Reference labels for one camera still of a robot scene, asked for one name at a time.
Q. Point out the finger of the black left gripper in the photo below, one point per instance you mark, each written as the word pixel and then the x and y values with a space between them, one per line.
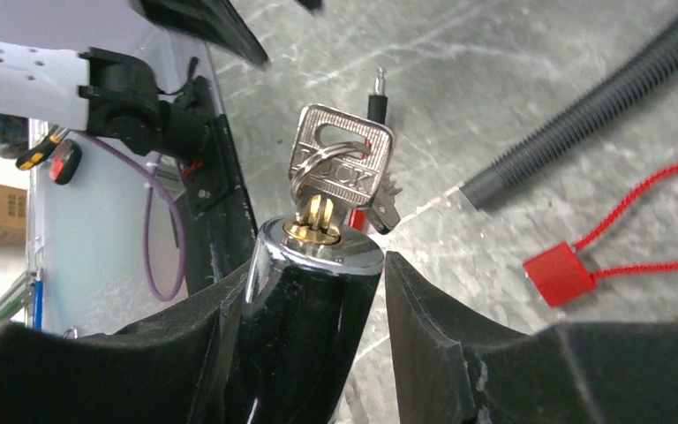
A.
pixel 216 22

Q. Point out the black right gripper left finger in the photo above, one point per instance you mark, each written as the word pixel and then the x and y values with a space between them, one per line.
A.
pixel 170 367

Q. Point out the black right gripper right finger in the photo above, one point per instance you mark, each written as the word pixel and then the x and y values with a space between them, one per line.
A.
pixel 454 365

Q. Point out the red cable bike lock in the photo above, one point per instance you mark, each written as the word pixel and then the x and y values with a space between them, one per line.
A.
pixel 304 309

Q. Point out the small silver keys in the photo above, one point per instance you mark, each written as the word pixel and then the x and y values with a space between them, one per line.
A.
pixel 339 162

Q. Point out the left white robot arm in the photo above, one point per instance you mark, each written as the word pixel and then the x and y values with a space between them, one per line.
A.
pixel 78 65

